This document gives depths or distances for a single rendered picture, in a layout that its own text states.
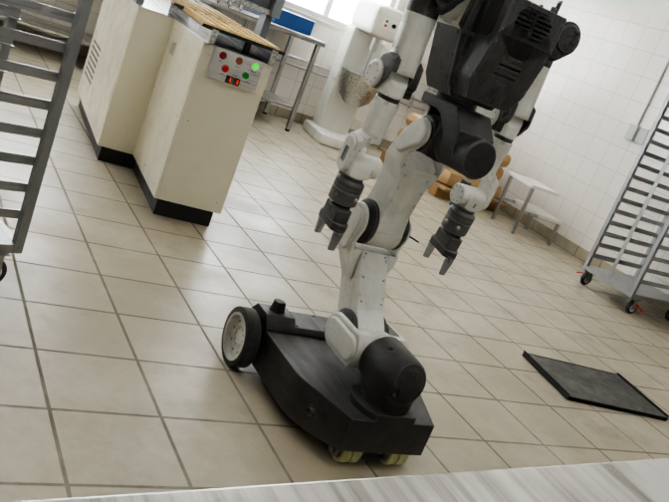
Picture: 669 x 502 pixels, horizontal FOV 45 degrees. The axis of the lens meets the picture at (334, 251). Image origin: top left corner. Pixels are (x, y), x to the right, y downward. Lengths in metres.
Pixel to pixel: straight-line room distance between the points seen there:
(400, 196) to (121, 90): 2.28
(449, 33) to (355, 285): 0.80
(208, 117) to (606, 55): 4.70
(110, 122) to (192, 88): 0.82
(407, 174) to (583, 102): 5.39
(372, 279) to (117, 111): 2.26
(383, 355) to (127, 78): 2.52
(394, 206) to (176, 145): 1.57
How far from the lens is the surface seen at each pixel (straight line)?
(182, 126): 3.77
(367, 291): 2.51
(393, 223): 2.49
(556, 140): 7.81
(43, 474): 1.98
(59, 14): 2.54
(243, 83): 3.75
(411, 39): 2.22
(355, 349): 2.38
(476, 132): 2.28
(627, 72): 7.50
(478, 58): 2.21
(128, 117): 4.44
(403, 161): 2.39
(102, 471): 2.03
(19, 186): 2.66
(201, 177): 3.85
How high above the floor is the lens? 1.16
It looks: 15 degrees down
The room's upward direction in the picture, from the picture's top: 22 degrees clockwise
